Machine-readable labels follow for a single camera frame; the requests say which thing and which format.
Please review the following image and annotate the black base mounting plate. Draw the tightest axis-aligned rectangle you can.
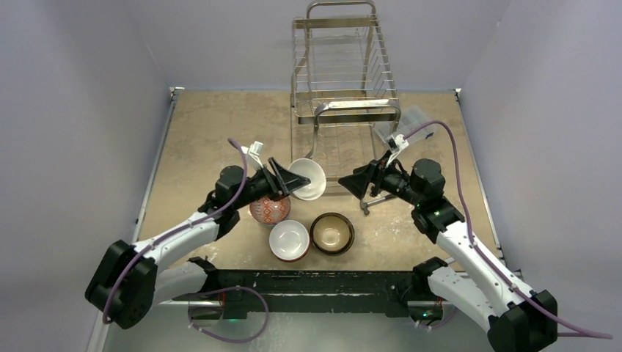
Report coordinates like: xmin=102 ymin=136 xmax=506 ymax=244
xmin=176 ymin=257 xmax=447 ymax=319

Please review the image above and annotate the orange patterned bowl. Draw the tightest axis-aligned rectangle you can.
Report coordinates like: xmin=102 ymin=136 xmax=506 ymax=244
xmin=249 ymin=197 xmax=291 ymax=227

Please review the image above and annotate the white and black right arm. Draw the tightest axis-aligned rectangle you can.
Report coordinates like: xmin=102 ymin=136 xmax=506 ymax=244
xmin=338 ymin=158 xmax=557 ymax=351

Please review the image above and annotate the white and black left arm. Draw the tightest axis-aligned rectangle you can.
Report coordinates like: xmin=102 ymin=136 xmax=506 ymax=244
xmin=84 ymin=158 xmax=317 ymax=329

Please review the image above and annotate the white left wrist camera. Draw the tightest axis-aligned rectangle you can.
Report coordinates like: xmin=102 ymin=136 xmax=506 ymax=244
xmin=241 ymin=141 xmax=264 ymax=171

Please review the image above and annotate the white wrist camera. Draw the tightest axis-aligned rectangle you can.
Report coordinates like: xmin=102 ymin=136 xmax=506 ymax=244
xmin=385 ymin=133 xmax=409 ymax=156
xmin=241 ymin=141 xmax=264 ymax=171

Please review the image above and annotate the white bowl with red rim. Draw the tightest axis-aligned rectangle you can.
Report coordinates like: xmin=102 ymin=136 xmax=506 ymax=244
xmin=268 ymin=220 xmax=311 ymax=263

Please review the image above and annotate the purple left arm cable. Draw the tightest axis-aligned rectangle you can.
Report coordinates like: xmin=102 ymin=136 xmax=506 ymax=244
xmin=100 ymin=138 xmax=271 ymax=344

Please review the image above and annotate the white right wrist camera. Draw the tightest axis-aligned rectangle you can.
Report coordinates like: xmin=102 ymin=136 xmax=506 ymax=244
xmin=385 ymin=133 xmax=409 ymax=156

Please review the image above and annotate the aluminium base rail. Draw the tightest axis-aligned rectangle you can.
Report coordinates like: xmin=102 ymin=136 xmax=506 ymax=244
xmin=87 ymin=86 xmax=533 ymax=352

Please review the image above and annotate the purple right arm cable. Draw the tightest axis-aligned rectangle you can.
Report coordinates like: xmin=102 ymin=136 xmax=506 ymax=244
xmin=403 ymin=120 xmax=614 ymax=340

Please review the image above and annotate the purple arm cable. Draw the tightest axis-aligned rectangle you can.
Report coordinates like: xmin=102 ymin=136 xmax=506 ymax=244
xmin=403 ymin=120 xmax=614 ymax=340
xmin=100 ymin=138 xmax=271 ymax=344

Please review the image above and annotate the dark brown glazed bowl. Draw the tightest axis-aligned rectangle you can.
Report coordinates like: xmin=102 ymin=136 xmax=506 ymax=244
xmin=310 ymin=212 xmax=356 ymax=256

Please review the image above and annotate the black-handled claw hammer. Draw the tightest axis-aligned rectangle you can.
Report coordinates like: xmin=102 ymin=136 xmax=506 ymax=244
xmin=359 ymin=194 xmax=395 ymax=216

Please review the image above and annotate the stainless steel dish rack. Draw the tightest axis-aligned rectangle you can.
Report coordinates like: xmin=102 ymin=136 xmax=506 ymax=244
xmin=290 ymin=1 xmax=401 ymax=196

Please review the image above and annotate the clear plastic compartment box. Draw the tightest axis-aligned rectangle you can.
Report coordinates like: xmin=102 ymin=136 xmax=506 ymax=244
xmin=373 ymin=105 xmax=437 ymax=144

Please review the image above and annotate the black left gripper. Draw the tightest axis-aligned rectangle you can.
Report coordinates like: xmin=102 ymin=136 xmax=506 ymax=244
xmin=233 ymin=158 xmax=309 ymax=210

